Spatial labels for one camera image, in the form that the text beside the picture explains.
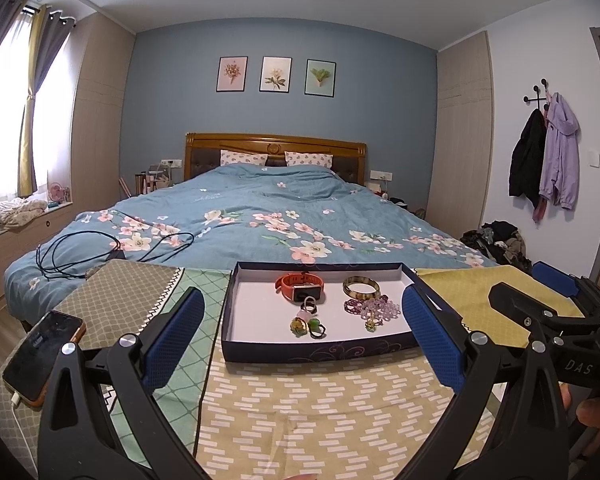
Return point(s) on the orange smartwatch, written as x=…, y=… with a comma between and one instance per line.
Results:
x=283, y=284

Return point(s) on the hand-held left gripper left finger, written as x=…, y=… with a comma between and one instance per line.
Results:
x=172, y=340

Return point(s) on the purple jacket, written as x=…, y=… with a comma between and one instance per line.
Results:
x=560, y=155

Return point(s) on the row of cosmetic bottles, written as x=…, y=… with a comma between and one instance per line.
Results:
x=147, y=180

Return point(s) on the maroon hanging garment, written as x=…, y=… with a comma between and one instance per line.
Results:
x=540, y=209

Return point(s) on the small pink fan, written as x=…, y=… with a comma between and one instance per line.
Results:
x=58, y=193

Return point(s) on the white flower framed picture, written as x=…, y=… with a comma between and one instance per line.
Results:
x=275, y=75

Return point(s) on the crumpled cream blanket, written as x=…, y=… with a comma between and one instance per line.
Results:
x=15, y=212

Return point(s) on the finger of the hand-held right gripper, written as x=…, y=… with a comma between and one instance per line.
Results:
x=555, y=276
x=510, y=302

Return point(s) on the white light switch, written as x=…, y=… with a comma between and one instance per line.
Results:
x=593, y=158

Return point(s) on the amber bangle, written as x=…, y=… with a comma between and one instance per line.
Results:
x=347, y=291

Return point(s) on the black power adapter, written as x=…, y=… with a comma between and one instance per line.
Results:
x=117, y=256

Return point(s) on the black wall coat rack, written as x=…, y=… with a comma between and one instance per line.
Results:
x=537, y=94

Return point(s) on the dark blue shallow box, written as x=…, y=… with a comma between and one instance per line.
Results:
x=260, y=310

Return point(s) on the patchwork cloth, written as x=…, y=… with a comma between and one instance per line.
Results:
x=305, y=410

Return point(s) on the wooden headboard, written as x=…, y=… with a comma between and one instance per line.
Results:
x=275, y=139

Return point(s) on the pile of dark clothes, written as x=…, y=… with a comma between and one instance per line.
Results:
x=497, y=245

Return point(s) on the green gem pendant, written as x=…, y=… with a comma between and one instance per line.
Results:
x=370, y=324

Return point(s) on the pink flower framed picture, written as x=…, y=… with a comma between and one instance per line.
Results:
x=232, y=74

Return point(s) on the beige window seat cabinet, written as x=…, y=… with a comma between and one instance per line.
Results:
x=25, y=250

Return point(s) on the patterned white pillow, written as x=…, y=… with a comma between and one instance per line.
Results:
x=243, y=158
x=309, y=159

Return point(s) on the white wall socket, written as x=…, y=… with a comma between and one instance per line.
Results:
x=381, y=175
x=171, y=163

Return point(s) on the yellow and grey curtain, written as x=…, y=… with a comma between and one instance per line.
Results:
x=37, y=85

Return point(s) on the black jacket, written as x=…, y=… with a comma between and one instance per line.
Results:
x=527, y=160

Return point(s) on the pink stone charm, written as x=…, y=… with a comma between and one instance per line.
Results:
x=305, y=314

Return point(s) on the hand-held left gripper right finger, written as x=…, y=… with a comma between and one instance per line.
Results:
x=430, y=340

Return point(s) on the bed with floral blue duvet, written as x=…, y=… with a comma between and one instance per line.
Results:
x=280, y=195

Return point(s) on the black smartphone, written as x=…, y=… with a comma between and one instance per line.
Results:
x=40, y=355

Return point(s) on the green leaf framed picture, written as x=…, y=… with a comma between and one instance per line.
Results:
x=320, y=77

